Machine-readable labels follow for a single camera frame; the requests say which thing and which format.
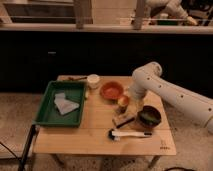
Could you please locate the red yellow apple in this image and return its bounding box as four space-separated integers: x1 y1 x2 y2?
117 95 130 107

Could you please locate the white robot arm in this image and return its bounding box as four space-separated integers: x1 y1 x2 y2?
129 62 213 134

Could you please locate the dark bowl with greens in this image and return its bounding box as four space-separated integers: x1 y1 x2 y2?
137 105 161 128

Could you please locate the wooden folding table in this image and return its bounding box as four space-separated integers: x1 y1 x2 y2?
32 74 178 169

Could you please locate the orange plastic bowl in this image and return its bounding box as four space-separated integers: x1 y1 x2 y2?
100 81 124 100

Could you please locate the black white dish brush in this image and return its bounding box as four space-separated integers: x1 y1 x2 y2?
108 129 152 140

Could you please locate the white cup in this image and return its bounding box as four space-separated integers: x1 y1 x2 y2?
87 74 100 89

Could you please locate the white folded cloth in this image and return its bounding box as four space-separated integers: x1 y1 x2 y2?
54 93 79 115

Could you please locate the green plastic tray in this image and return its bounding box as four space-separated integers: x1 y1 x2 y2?
35 81 86 127

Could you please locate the black stand pole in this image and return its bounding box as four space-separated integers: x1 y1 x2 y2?
18 124 36 171

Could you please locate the wooden block with black handle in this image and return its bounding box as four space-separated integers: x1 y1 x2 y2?
112 114 135 128

